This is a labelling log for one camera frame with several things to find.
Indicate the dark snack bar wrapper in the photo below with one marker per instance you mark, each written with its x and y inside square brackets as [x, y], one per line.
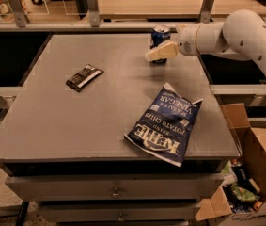
[83, 77]

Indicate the open cardboard box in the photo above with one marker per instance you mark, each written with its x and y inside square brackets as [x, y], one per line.
[253, 141]

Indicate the left metal bracket post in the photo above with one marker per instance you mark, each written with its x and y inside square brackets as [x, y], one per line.
[18, 13]

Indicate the blue kettle chip bag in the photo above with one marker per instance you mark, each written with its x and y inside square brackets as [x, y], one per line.
[165, 127]

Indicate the grey drawer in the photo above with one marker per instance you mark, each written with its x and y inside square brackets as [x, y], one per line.
[115, 187]
[119, 212]

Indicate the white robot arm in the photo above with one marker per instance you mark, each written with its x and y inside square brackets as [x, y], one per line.
[241, 36]

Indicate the metal bracket post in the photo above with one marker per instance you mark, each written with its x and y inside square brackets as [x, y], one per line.
[205, 11]
[18, 13]
[94, 14]

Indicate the lower grey drawer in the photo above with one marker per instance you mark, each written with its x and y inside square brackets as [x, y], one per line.
[119, 212]

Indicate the right metal bracket post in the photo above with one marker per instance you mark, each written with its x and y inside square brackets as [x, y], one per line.
[205, 11]

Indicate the middle metal bracket post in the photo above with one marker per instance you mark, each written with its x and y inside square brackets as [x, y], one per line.
[94, 14]

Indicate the green snack bag in box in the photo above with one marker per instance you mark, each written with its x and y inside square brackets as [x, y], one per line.
[242, 194]

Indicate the blue pepsi can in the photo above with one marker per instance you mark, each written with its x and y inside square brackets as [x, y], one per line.
[159, 34]

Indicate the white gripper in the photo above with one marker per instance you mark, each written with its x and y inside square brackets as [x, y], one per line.
[186, 39]

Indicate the upper grey drawer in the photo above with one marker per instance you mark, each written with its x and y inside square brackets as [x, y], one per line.
[115, 187]

